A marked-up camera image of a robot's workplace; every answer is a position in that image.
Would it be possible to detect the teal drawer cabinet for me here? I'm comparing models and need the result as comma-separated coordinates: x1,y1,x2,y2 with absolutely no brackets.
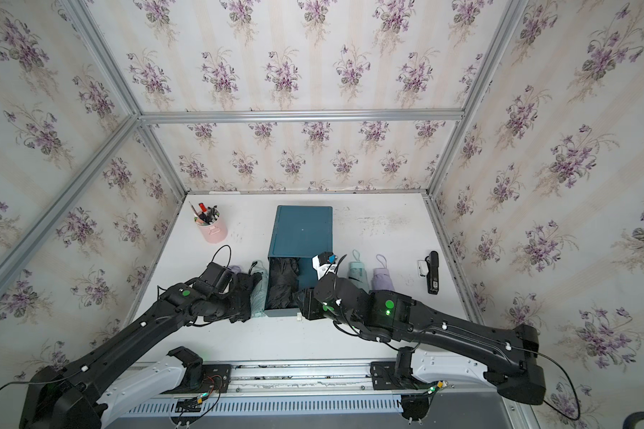
265,206,333,317

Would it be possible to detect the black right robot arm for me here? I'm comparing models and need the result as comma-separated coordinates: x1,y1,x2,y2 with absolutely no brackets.
294,273,547,405

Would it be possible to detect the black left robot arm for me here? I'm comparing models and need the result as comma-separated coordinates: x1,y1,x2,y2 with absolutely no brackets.
18,261,261,428

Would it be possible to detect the pink pen holder cup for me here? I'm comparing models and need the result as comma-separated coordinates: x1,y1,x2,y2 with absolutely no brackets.
191,203,228,244

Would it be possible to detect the black stapler device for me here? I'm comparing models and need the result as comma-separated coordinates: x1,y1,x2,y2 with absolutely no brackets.
418,250,440,295

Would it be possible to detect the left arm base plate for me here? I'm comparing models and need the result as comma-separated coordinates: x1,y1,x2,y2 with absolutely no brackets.
166,347,233,394

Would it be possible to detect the aluminium front rail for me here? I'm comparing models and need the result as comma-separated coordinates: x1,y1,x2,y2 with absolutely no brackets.
100,353,497,407

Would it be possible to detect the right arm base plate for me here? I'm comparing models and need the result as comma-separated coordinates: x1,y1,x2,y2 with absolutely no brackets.
370,347,447,393

